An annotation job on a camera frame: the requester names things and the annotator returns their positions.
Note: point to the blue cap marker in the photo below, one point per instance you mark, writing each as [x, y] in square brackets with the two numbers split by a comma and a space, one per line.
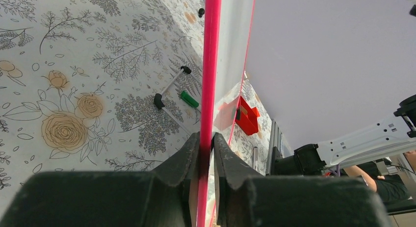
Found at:
[255, 158]

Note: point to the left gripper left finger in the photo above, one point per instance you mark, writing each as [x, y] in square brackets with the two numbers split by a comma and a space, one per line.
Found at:
[163, 197]

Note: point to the person forearm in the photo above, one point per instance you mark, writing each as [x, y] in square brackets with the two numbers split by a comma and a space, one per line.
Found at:
[355, 171]

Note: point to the small black knob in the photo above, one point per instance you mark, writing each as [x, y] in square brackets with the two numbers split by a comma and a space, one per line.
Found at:
[201, 12]

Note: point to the red plastic box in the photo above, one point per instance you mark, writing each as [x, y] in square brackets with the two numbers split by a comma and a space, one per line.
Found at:
[249, 117]

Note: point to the pink framed whiteboard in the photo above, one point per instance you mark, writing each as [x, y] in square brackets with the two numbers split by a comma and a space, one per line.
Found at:
[226, 39]

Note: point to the floral patterned mat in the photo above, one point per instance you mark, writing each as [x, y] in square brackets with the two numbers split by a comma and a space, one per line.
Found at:
[94, 85]

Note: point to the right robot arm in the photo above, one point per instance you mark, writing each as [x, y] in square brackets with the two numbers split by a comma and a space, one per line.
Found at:
[389, 136]

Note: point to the green cap marker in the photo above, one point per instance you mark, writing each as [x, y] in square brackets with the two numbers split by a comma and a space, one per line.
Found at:
[188, 99]

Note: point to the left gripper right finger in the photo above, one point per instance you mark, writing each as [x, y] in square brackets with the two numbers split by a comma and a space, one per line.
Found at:
[245, 198]

